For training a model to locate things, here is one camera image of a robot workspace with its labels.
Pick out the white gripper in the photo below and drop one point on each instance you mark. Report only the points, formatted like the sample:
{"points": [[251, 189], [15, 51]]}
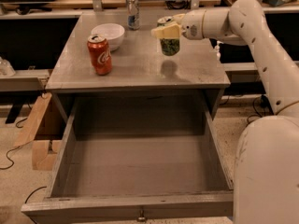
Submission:
{"points": [[192, 25]]}

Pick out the green soda can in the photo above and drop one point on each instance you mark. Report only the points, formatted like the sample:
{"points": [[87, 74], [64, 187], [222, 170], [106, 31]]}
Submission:
{"points": [[169, 47]]}

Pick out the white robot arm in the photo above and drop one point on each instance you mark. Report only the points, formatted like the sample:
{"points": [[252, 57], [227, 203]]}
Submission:
{"points": [[266, 173]]}

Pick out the silver blue tall can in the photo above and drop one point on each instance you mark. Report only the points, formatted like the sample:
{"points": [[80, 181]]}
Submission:
{"points": [[133, 14]]}

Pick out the grey cabinet with top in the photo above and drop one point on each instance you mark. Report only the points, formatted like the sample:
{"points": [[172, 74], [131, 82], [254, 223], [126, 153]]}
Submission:
{"points": [[138, 64]]}

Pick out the red cola can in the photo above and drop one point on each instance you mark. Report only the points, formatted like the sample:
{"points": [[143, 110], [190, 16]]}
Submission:
{"points": [[99, 54]]}

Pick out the open grey top drawer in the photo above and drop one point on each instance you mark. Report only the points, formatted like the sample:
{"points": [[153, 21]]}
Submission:
{"points": [[121, 154]]}

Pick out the small pump dispenser bottle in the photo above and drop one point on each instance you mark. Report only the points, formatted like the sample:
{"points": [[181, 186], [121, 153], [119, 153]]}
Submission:
{"points": [[217, 49]]}

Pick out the white bowl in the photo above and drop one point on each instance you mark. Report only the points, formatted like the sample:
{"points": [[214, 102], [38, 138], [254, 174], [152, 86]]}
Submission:
{"points": [[112, 32]]}

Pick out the cardboard box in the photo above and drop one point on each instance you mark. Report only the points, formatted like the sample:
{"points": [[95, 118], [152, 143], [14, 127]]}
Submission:
{"points": [[43, 129]]}

